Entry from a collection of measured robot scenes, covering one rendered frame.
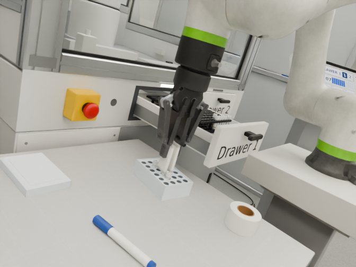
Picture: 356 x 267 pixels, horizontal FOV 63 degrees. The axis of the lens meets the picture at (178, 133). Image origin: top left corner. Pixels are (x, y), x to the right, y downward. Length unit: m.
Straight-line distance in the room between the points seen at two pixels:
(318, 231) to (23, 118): 0.88
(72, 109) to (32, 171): 0.18
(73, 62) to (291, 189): 0.66
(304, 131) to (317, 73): 0.78
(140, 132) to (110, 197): 0.39
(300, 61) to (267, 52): 1.65
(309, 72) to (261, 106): 1.63
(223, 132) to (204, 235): 0.25
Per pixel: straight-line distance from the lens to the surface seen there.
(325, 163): 1.00
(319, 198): 0.87
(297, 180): 0.87
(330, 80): 1.76
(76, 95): 0.72
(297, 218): 1.03
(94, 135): 0.86
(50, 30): 0.71
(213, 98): 1.20
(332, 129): 0.99
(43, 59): 0.71
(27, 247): 0.50
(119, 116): 0.88
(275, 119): 2.57
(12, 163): 0.66
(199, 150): 0.76
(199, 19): 0.57
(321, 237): 1.03
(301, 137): 1.76
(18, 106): 0.72
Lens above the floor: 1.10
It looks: 18 degrees down
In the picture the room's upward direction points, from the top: 17 degrees clockwise
